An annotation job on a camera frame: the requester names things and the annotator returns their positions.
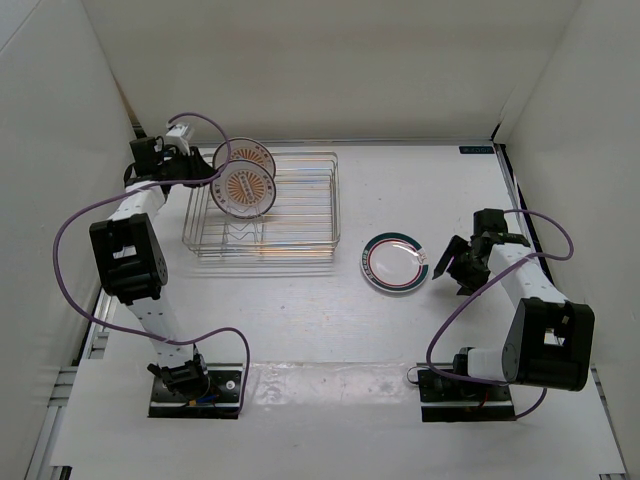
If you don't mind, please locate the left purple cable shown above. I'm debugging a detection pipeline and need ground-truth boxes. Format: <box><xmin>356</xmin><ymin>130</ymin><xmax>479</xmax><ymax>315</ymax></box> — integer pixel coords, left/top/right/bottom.
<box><xmin>52</xmin><ymin>112</ymin><xmax>251</xmax><ymax>381</ymax></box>

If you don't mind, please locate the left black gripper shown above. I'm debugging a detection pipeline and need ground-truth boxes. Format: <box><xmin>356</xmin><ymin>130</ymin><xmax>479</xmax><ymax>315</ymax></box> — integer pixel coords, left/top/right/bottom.
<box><xmin>159</xmin><ymin>145</ymin><xmax>222</xmax><ymax>189</ymax></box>

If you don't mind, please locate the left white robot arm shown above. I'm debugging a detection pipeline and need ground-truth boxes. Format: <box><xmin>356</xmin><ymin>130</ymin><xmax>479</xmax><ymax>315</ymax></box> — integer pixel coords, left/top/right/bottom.
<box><xmin>89</xmin><ymin>145</ymin><xmax>215</xmax><ymax>400</ymax></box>

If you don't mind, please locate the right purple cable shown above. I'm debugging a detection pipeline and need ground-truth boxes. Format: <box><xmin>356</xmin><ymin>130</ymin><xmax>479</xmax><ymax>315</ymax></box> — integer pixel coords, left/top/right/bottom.
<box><xmin>425</xmin><ymin>209</ymin><xmax>572</xmax><ymax>419</ymax></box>

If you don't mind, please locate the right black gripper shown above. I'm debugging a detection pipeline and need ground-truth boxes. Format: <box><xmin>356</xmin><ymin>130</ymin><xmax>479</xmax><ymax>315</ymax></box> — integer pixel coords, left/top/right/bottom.
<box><xmin>433</xmin><ymin>235</ymin><xmax>491</xmax><ymax>298</ymax></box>

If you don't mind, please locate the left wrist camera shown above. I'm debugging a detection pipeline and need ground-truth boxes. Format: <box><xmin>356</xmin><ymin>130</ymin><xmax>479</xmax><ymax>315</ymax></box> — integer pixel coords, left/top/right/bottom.
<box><xmin>129</xmin><ymin>123</ymin><xmax>193</xmax><ymax>180</ymax></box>

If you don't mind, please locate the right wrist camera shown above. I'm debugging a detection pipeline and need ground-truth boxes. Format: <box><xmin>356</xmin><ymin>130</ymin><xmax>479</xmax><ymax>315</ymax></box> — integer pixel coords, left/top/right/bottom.
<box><xmin>471</xmin><ymin>208</ymin><xmax>530</xmax><ymax>252</ymax></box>

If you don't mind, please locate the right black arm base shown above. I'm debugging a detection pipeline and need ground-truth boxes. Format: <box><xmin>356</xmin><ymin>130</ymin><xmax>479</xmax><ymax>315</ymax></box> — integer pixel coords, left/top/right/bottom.
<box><xmin>406</xmin><ymin>365</ymin><xmax>515</xmax><ymax>423</ymax></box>

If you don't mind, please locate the green rimmed white plate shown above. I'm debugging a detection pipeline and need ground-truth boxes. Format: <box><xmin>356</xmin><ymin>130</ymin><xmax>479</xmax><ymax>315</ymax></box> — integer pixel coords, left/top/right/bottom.
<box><xmin>359</xmin><ymin>232</ymin><xmax>429</xmax><ymax>295</ymax></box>

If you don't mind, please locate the wire dish rack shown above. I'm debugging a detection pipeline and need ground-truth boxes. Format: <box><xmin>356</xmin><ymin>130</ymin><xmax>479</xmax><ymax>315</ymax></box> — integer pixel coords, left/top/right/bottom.
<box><xmin>182</xmin><ymin>151</ymin><xmax>340</xmax><ymax>258</ymax></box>

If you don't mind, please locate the purple cable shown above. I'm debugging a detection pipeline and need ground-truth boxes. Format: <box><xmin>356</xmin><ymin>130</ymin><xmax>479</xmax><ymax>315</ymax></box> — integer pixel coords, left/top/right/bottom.
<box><xmin>425</xmin><ymin>209</ymin><xmax>572</xmax><ymax>419</ymax></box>
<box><xmin>52</xmin><ymin>112</ymin><xmax>251</xmax><ymax>381</ymax></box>

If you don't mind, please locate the orange sunburst plate front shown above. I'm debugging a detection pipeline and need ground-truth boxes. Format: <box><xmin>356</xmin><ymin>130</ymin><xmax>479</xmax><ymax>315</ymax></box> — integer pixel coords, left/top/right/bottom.
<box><xmin>210</xmin><ymin>160</ymin><xmax>277</xmax><ymax>219</ymax></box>

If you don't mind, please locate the orange sunburst plate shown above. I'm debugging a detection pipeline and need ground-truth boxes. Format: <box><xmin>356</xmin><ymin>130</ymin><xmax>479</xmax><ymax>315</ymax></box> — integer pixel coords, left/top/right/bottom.
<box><xmin>210</xmin><ymin>160</ymin><xmax>277</xmax><ymax>219</ymax></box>
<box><xmin>212</xmin><ymin>137</ymin><xmax>276</xmax><ymax>177</ymax></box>

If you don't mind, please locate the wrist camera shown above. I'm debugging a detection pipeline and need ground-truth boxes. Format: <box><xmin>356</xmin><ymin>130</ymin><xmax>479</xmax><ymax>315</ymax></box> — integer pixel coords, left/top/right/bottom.
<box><xmin>471</xmin><ymin>208</ymin><xmax>530</xmax><ymax>252</ymax></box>
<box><xmin>129</xmin><ymin>123</ymin><xmax>193</xmax><ymax>180</ymax></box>

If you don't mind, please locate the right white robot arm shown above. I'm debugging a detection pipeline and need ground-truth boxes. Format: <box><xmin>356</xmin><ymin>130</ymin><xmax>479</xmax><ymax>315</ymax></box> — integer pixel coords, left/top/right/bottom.
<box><xmin>427</xmin><ymin>233</ymin><xmax>595</xmax><ymax>400</ymax></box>

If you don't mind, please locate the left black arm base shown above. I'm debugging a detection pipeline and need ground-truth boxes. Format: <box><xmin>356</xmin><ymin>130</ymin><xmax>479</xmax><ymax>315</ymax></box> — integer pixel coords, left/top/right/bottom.
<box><xmin>147</xmin><ymin>364</ymin><xmax>246</xmax><ymax>420</ymax></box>

